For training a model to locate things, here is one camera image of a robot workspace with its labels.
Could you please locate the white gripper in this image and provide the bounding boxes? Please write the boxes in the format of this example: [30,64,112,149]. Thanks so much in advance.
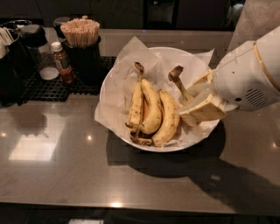
[178,39,280,123]

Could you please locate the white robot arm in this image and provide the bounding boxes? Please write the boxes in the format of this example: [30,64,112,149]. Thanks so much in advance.
[178,27,280,126]

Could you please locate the white bowl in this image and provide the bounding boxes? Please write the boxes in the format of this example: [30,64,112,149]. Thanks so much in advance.
[99,46,221,153]

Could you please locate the white parchment paper liner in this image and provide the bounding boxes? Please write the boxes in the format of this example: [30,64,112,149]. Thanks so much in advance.
[94,36,220,148]

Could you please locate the clear acrylic sign stand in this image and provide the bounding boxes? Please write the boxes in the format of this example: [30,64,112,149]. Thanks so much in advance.
[227,0,280,52]

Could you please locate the black cup holding sticks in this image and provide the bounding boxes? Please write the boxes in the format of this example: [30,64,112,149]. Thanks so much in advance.
[62,37,102,86]

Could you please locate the small brown sauce bottle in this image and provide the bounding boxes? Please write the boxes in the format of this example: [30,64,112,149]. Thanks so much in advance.
[51,41,75,86]

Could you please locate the bundle of wooden stir sticks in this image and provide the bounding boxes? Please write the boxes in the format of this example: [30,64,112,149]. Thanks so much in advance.
[60,18,100,48]

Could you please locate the dark lidded jar behind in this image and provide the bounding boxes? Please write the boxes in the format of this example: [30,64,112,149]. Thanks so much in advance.
[53,17,70,39]

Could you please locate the black grid mat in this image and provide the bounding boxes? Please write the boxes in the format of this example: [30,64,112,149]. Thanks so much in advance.
[17,56,116,105]

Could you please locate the glass sugar jar black lid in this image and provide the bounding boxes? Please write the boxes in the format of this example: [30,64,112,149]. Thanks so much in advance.
[20,24,60,81]

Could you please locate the black container at left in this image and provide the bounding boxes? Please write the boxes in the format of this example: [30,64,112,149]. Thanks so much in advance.
[0,20,35,105]

